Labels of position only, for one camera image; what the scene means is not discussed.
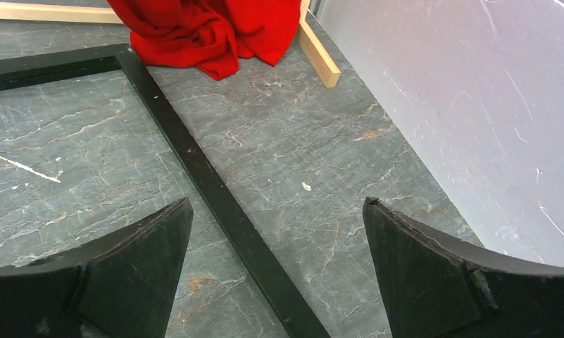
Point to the wooden picture frame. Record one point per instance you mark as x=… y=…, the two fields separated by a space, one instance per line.
x=286 y=301

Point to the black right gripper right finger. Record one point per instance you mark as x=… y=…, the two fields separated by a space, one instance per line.
x=435 y=285

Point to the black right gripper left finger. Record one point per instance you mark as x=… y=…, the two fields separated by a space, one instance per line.
x=122 y=284

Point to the wooden clothes rack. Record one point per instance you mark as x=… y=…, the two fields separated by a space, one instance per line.
x=307 y=39

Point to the red t-shirt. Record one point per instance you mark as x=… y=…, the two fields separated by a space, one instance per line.
x=211 y=36

